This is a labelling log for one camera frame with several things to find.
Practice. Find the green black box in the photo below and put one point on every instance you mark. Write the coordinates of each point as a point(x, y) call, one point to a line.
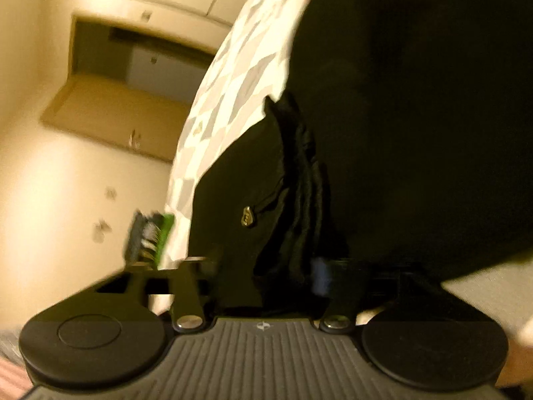
point(147, 238)

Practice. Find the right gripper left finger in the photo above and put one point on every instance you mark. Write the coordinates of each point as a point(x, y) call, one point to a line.
point(191, 310)

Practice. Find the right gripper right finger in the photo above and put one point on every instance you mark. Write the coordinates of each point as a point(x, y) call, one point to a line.
point(337, 320)

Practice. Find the checkered pastel quilt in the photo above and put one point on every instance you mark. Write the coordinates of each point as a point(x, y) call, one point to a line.
point(251, 64)

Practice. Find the black garment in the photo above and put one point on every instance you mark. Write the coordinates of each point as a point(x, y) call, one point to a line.
point(398, 155)

